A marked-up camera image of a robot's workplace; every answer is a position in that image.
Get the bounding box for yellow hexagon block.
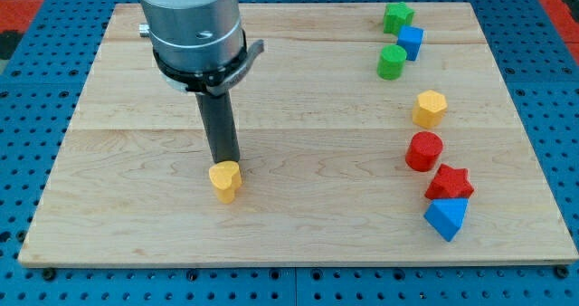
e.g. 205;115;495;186
412;90;448;129

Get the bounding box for blue triangle block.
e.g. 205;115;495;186
423;198;469;242

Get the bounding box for green star block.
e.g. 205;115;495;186
383;2;415;35

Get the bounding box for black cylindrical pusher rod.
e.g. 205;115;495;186
196;92;240;163

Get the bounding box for black clamp with lever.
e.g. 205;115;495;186
153;36;265;97

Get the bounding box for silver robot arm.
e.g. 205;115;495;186
140;0;244;72

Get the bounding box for red cylinder block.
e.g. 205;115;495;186
405;131;443;172

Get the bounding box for red star block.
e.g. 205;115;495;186
424;164;475;200

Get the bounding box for yellow heart block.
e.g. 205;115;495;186
208;161;242;204

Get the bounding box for blue cube block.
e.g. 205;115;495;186
396;25;424;61

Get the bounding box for wooden board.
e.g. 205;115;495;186
19;3;578;269

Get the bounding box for green cylinder block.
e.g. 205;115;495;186
376;44;407;80

